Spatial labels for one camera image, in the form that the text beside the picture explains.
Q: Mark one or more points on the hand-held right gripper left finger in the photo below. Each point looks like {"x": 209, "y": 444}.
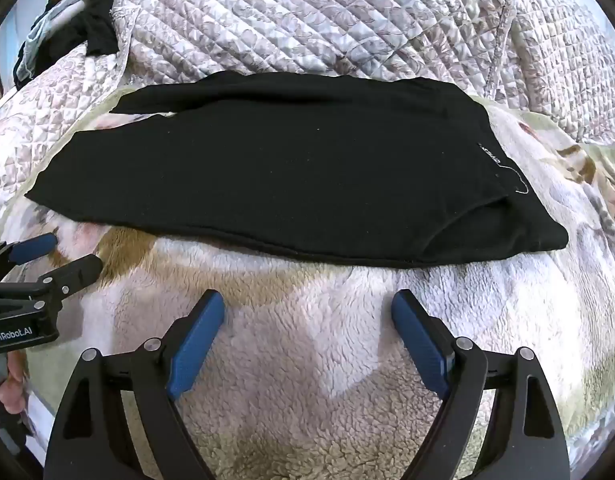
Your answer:
{"x": 197, "y": 345}

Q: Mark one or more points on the quilted floral bedspread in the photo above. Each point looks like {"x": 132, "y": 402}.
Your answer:
{"x": 312, "y": 20}

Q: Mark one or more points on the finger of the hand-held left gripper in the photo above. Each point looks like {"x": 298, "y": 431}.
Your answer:
{"x": 35, "y": 248}
{"x": 77, "y": 270}

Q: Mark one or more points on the pale blue cloth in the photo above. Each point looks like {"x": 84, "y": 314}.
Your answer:
{"x": 42, "y": 35}

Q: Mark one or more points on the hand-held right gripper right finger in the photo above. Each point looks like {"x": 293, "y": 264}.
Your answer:
{"x": 420, "y": 345}

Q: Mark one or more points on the black pants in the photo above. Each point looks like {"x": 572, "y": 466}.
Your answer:
{"x": 287, "y": 170}

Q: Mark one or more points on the floral fleece blanket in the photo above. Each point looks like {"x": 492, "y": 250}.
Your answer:
{"x": 307, "y": 340}

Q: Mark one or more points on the black garment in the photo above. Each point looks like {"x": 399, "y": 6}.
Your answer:
{"x": 100, "y": 30}

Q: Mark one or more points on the person's left hand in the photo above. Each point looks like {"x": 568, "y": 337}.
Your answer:
{"x": 12, "y": 385}

